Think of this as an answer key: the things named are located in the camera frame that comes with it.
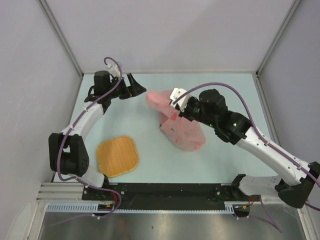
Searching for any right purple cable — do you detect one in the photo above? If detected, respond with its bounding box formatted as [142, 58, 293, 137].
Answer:
[171, 81, 320, 233]

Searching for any aluminium frame post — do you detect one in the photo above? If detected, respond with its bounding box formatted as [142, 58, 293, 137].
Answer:
[37, 0, 84, 80]
[255, 0, 304, 78]

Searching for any pink plastic bag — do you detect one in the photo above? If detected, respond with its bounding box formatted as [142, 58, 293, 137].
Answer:
[145, 90, 206, 152]

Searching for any woven bamboo tray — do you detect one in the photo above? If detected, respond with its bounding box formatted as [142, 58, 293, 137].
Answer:
[96, 135, 140, 178]

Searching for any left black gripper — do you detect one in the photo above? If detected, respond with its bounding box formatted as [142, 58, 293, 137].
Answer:
[106, 73, 146, 100]

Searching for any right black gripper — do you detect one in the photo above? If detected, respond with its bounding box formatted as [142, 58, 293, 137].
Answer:
[175, 96, 217, 128]

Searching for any white slotted cable duct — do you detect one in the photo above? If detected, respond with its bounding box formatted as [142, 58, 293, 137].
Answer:
[46, 202, 235, 214]

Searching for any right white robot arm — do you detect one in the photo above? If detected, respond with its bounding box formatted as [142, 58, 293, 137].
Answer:
[169, 88, 320, 209]

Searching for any right side aluminium rail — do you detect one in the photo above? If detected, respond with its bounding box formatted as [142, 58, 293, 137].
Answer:
[252, 73, 281, 146]

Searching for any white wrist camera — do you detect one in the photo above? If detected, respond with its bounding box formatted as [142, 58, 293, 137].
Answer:
[105, 63, 122, 78]
[169, 87, 191, 112]

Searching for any aluminium rail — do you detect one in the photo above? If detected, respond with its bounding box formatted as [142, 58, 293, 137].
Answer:
[252, 73, 281, 146]
[36, 182, 307, 203]

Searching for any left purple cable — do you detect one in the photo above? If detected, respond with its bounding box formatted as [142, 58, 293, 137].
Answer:
[48, 56, 124, 227]

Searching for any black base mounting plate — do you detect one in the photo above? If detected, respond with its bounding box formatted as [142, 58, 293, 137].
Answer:
[81, 182, 261, 211]

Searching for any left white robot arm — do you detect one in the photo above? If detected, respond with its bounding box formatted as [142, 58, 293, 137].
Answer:
[48, 70, 147, 200]

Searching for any front aluminium rail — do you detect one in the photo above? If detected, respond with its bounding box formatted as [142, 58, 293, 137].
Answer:
[36, 182, 307, 203]

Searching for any purple cable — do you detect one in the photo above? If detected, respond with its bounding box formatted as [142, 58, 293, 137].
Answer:
[48, 56, 124, 227]
[171, 81, 320, 233]

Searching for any right aluminium frame post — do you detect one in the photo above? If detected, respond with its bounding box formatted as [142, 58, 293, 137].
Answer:
[255, 0, 304, 78]

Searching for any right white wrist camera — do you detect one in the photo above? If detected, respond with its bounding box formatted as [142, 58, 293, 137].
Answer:
[169, 87, 191, 112]

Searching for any left aluminium frame post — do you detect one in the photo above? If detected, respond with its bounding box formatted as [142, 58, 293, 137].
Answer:
[37, 0, 84, 80]

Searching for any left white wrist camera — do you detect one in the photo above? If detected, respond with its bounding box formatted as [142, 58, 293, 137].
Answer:
[105, 63, 122, 78]

